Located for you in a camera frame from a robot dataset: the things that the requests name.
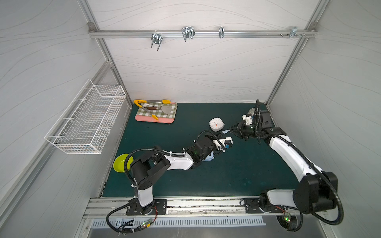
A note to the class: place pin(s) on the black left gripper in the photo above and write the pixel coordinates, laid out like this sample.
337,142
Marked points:
215,148

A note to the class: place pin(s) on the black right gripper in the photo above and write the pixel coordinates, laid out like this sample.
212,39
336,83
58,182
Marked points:
242,129

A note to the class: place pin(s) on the white alarm clock back up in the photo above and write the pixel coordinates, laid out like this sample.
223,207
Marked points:
216,124

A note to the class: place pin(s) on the blue white alarm clock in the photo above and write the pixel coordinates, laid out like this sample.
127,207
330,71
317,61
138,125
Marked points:
210,157

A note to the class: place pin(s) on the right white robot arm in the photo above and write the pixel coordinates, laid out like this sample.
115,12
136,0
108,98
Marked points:
316,190

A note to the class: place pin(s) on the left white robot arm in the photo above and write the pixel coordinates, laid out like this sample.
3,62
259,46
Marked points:
154,163

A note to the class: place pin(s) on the striped white ceramic mug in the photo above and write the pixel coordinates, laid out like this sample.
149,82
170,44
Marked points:
252,112

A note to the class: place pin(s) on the pink cutting board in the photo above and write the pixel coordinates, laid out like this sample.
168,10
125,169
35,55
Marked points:
152,120

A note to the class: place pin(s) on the checkered green cloth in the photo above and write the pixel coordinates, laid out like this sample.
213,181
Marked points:
174,106

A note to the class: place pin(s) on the yellow tongs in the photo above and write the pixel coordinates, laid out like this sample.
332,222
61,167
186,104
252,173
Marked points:
139,103

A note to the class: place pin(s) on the green plastic bowl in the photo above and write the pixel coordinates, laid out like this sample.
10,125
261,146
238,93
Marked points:
119,162

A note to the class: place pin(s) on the metal u-bolt hook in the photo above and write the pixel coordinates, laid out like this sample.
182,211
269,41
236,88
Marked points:
188,33

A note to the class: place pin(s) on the metal clamp hook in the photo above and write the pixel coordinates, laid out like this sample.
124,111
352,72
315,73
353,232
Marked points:
156,39

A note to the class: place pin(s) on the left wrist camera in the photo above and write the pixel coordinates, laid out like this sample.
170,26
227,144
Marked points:
223,144

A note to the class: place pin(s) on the metal spatula wooden handle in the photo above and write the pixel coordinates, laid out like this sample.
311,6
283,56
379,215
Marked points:
162,109

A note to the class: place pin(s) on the small metal ring hook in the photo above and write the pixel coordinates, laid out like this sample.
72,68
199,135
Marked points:
221,32

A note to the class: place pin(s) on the metal bracket right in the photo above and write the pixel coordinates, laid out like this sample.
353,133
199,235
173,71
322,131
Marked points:
293,34

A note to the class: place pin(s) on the aluminium top rail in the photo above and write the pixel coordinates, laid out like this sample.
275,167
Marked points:
206,34

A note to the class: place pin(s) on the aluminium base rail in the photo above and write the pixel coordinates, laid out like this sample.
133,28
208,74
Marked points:
188,206

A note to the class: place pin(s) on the white wire basket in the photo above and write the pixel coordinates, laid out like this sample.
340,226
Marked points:
86,123

